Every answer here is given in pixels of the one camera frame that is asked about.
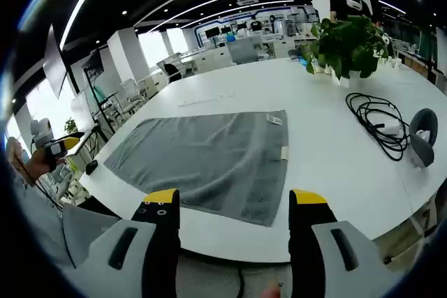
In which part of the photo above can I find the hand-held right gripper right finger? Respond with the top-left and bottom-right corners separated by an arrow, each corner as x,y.
288,188 -> 397,298

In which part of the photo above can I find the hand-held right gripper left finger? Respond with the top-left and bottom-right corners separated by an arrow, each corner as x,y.
75,188 -> 181,298

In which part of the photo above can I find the grey towel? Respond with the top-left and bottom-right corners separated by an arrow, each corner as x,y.
103,110 -> 290,228

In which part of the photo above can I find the person's left hand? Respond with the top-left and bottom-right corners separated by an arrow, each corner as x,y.
27,152 -> 67,175

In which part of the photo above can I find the person's right hand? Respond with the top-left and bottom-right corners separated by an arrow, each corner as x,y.
261,282 -> 284,298

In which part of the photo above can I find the white table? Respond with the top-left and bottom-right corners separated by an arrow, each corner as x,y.
78,57 -> 447,264

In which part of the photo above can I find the black tripod stand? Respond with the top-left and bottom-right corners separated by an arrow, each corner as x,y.
82,49 -> 118,138

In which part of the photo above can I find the white office chair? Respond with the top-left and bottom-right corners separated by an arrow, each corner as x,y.
122,77 -> 147,110

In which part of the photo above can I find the black office chair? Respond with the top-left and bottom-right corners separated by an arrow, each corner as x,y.
163,63 -> 183,84

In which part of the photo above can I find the white power adapter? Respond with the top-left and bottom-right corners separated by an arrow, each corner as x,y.
375,119 -> 402,137

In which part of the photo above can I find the grey headset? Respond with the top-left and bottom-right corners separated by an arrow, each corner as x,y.
408,107 -> 439,169

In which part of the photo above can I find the grey partition panel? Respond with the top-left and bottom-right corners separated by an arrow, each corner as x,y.
226,37 -> 267,66

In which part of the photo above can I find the green potted plant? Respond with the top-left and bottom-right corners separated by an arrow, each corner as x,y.
300,15 -> 389,89

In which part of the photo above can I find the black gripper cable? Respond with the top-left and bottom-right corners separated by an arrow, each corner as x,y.
13,156 -> 77,269

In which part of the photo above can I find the wall screen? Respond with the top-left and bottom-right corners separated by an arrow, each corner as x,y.
42,24 -> 68,100

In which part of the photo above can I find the coiled black cable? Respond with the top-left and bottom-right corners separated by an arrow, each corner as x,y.
345,92 -> 411,162

